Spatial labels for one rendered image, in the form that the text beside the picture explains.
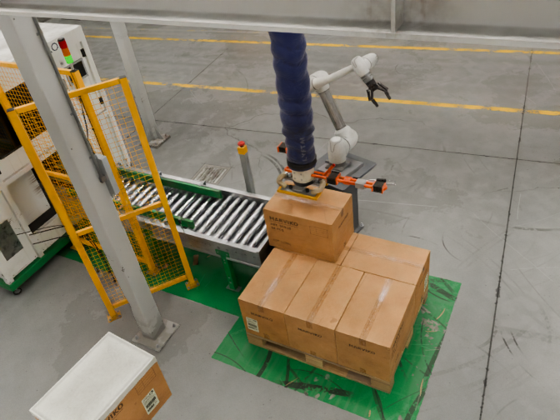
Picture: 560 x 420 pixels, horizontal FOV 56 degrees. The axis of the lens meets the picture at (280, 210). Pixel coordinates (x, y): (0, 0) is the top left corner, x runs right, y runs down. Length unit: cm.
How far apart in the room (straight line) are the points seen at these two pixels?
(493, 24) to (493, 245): 423
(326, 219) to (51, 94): 205
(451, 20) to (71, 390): 284
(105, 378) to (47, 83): 173
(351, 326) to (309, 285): 50
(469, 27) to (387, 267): 320
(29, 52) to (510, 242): 417
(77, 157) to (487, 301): 336
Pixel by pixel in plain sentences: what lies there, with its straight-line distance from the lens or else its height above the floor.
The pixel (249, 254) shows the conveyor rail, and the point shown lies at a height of 55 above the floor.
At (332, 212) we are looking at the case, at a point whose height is 94.
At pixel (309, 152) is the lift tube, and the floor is 144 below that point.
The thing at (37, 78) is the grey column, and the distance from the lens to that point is 334.
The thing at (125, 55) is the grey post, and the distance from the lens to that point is 688.
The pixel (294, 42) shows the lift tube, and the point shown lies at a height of 227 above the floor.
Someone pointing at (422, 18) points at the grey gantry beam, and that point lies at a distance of 110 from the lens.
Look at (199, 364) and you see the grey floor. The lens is 443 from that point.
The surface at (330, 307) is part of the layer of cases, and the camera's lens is 388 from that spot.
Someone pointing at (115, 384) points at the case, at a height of 102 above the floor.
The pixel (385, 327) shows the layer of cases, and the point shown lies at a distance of 375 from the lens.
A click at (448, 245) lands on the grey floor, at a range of 514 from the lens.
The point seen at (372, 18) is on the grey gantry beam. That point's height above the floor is 312.
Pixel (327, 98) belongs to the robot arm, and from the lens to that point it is 476.
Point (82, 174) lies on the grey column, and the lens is 362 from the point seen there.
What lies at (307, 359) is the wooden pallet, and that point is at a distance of 420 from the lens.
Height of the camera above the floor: 349
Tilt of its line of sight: 38 degrees down
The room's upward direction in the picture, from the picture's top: 9 degrees counter-clockwise
